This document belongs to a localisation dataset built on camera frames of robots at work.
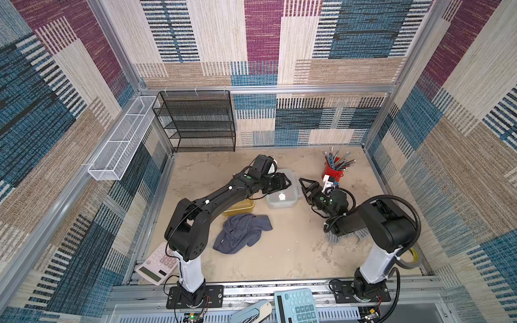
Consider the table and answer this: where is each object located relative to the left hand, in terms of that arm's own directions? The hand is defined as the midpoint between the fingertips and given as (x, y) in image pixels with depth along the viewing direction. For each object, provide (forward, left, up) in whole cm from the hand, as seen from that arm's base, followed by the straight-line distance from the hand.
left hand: (289, 184), depth 86 cm
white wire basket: (-1, +63, +18) cm, 65 cm away
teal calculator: (-41, +1, -14) cm, 43 cm away
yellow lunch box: (-5, +19, -10) cm, 22 cm away
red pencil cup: (+11, -25, -8) cm, 28 cm away
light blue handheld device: (-43, +15, -13) cm, 47 cm away
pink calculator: (-27, +52, -14) cm, 60 cm away
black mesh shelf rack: (+40, +45, +4) cm, 61 cm away
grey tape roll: (-26, -49, -14) cm, 57 cm away
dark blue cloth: (-15, +21, -11) cm, 28 cm away
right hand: (+3, -6, -4) cm, 8 cm away
